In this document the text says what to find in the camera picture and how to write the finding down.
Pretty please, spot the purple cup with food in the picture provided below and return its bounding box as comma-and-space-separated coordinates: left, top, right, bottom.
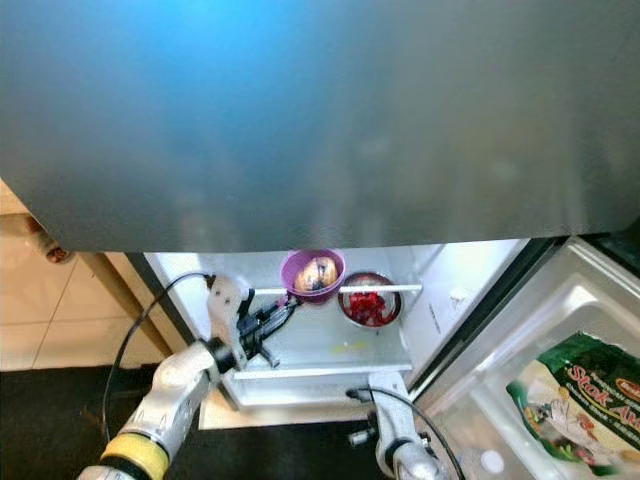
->
280, 248, 347, 304

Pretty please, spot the pale fridge platform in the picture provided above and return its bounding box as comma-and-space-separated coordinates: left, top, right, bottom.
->
200, 395, 371, 431

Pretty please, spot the grey fridge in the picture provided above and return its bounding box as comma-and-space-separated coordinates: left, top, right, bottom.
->
0, 0, 640, 480

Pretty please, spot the metal bowl with red food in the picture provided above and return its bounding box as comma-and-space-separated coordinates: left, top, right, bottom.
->
338, 271, 403, 328

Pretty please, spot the white cap clear bottle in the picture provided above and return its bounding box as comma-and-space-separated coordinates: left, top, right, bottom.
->
480, 450, 506, 474

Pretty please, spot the green snack bag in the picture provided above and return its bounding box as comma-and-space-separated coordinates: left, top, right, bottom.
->
506, 332, 640, 476

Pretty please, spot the black floor mat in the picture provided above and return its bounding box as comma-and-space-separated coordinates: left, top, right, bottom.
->
0, 350, 401, 480

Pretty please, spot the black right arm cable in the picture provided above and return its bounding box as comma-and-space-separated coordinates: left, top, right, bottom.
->
348, 386, 466, 480

